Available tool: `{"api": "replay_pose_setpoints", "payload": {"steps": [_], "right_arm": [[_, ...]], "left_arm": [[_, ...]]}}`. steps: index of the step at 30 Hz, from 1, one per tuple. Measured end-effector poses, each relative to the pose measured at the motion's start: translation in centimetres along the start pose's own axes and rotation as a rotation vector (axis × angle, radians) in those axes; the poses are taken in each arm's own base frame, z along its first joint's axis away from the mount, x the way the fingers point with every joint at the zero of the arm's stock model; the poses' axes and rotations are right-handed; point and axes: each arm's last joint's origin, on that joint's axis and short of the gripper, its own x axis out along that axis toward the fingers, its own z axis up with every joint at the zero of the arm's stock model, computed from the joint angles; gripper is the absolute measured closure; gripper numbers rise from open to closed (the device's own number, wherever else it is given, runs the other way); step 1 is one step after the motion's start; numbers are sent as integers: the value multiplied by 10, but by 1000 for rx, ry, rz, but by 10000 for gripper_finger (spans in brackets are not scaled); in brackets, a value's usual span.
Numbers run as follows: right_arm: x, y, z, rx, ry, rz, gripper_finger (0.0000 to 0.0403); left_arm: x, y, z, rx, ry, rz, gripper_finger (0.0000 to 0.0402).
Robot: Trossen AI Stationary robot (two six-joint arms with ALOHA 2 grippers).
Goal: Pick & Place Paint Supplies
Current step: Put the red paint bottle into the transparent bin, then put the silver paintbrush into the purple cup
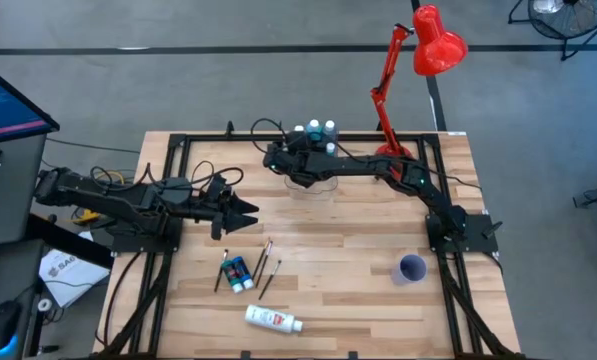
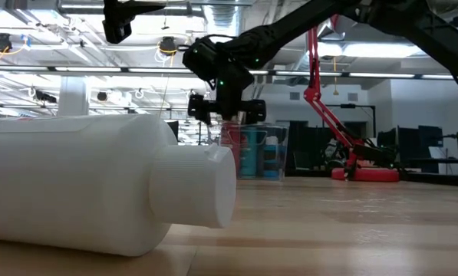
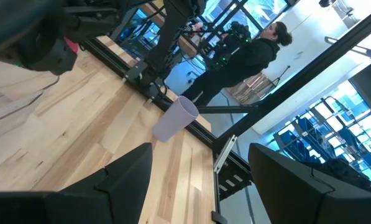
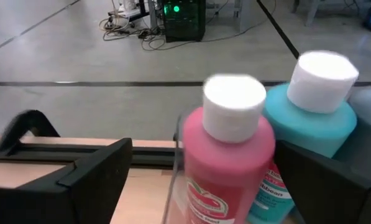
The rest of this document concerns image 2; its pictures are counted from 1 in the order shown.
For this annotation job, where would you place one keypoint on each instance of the turquoise paint bottle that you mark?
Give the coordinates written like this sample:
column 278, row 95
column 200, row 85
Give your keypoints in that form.
column 249, row 157

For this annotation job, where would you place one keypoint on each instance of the red paint bottle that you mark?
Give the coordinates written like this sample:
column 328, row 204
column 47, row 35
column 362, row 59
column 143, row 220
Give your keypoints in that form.
column 230, row 153

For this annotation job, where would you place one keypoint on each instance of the small blue paint bottle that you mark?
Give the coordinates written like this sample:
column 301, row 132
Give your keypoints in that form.
column 271, row 168

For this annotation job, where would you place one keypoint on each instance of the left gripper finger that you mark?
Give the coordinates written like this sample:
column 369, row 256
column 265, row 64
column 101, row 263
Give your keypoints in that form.
column 144, row 7

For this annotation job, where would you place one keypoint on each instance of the white building pillar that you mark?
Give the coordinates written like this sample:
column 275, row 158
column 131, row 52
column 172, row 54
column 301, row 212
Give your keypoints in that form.
column 73, row 96

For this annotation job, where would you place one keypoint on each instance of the white paint bottle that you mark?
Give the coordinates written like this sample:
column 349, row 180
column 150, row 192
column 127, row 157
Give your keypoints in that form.
column 79, row 184

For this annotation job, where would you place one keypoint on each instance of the silver ventilation duct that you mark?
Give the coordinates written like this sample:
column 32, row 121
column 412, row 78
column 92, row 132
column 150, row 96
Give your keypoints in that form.
column 221, row 19

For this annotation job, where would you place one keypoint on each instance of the black computer monitor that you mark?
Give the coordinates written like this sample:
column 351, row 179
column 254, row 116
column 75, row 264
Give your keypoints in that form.
column 430, row 136
column 173, row 130

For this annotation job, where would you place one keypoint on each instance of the clear plastic container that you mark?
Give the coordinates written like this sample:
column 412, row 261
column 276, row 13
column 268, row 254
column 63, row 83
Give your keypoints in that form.
column 283, row 153

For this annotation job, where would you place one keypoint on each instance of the red desk lamp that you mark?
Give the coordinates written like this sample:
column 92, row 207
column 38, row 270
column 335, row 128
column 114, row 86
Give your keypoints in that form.
column 366, row 175

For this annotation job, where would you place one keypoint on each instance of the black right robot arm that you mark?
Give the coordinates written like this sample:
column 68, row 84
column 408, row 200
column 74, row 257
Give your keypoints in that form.
column 290, row 27

